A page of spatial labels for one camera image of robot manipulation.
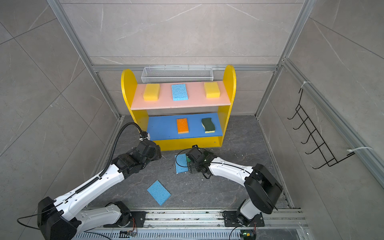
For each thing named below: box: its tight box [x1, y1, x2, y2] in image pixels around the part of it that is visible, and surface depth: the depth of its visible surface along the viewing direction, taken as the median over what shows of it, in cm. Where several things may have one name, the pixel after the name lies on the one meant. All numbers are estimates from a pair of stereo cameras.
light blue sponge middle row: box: [174, 153, 189, 174], surface depth 94 cm
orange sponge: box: [176, 118, 189, 134], surface depth 95 cm
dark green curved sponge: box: [201, 117, 216, 134], surface depth 95 cm
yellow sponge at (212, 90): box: [204, 82, 221, 99], surface depth 75 cm
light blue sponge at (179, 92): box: [171, 84, 189, 101], surface depth 75 cm
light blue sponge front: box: [146, 180, 172, 206], surface depth 83 cm
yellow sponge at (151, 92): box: [143, 83, 160, 102], surface depth 74 cm
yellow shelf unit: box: [121, 65, 237, 151], surface depth 77 cm
